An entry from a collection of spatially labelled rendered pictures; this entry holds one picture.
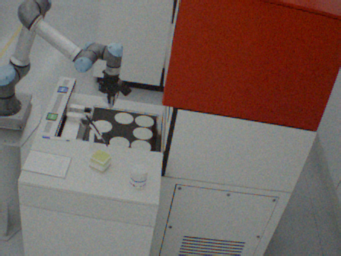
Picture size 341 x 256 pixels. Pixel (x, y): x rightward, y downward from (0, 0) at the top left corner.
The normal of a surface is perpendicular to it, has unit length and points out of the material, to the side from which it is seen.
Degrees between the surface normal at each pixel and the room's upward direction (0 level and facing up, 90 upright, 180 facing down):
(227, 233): 90
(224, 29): 90
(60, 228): 90
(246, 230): 90
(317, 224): 0
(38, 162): 0
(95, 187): 0
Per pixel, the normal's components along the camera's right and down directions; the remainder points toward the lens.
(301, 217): 0.15, -0.79
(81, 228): -0.04, 0.59
